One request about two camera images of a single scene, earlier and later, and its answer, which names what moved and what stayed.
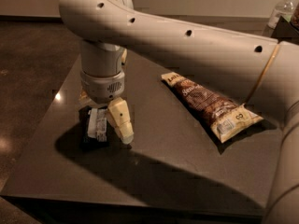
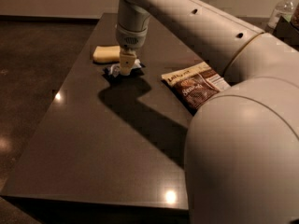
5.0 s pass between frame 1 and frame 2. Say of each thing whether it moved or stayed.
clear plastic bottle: stayed
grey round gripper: moved
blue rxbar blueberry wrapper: moved
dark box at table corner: stayed
